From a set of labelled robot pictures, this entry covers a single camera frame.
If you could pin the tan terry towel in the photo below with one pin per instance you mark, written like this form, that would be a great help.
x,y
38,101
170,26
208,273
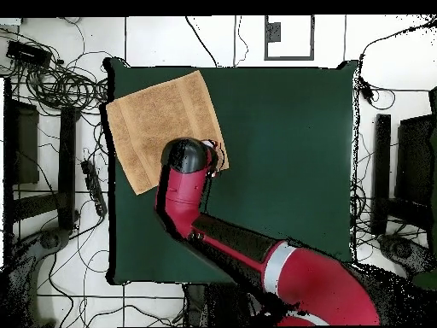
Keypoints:
x,y
153,119

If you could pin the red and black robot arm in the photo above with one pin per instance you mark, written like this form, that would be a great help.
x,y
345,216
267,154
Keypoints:
x,y
184,198

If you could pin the flat black box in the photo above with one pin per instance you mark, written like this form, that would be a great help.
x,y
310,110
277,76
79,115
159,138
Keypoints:
x,y
29,54

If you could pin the dark green table cloth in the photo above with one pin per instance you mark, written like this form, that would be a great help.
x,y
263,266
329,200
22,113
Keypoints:
x,y
290,153

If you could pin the black power strip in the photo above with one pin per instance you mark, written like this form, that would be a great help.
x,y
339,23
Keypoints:
x,y
94,188

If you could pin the black plug adapter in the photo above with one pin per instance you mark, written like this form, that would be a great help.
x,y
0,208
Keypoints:
x,y
366,90

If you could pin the black stand base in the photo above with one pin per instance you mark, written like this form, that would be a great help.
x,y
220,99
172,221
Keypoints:
x,y
47,239
406,253

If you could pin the black metal frame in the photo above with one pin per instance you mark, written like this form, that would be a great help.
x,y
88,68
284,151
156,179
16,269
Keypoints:
x,y
382,171
66,164

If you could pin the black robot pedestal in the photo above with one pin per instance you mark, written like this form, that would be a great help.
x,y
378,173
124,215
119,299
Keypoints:
x,y
194,305

